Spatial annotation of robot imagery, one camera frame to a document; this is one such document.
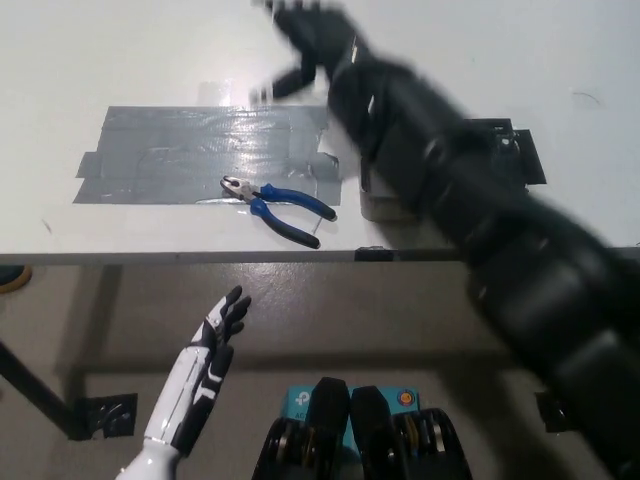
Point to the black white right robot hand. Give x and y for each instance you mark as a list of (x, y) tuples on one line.
[(315, 30)]

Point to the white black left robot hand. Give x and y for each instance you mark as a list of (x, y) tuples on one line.
[(205, 360)]

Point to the grey plastic basket container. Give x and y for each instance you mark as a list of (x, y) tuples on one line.
[(385, 207)]

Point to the teal cardboard box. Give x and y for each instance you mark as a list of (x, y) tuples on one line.
[(299, 400)]

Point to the black table leg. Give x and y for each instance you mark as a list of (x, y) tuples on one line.
[(30, 385)]

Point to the small black tape strip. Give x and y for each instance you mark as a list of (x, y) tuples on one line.
[(374, 254)]

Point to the black tape patch on table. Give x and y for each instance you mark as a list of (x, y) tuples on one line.
[(525, 160)]

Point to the grey duct tape patch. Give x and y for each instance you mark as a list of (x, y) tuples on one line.
[(175, 155)]

